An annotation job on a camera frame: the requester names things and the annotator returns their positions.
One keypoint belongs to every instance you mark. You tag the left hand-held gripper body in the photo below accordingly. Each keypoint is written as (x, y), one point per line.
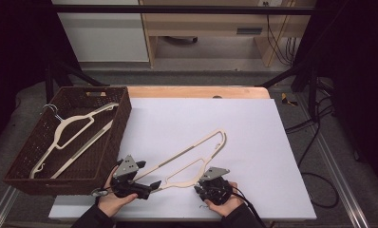
(127, 166)

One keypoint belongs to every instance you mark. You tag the brown woven basket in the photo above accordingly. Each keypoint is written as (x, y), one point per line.
(114, 152)

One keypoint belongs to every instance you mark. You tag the person's right hand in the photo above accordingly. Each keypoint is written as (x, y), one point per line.
(230, 207)

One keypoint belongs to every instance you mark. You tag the aluminium rail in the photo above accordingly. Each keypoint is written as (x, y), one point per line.
(345, 190)
(2, 205)

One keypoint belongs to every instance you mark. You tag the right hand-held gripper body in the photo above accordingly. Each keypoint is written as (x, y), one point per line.
(215, 172)

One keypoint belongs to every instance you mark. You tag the person's left hand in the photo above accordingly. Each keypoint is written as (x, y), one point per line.
(112, 204)

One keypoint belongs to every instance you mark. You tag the yellow black tool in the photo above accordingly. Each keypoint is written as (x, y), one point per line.
(286, 99)

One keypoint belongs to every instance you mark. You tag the cream clothes hanger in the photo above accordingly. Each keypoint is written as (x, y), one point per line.
(73, 119)
(190, 148)

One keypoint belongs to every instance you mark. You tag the light wooden desk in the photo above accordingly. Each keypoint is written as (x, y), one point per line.
(206, 23)

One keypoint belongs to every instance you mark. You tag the black metal stand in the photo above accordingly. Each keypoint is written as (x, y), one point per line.
(63, 74)
(304, 72)

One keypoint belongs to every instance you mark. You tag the white cabinet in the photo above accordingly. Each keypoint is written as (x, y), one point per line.
(104, 34)

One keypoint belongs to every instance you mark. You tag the black metal crossbar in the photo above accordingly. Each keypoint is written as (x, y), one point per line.
(177, 9)

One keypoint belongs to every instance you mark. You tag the white table cover sheet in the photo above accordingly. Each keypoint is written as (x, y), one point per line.
(256, 142)

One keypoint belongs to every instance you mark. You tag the black curtain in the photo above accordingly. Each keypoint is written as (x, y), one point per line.
(358, 79)
(19, 63)

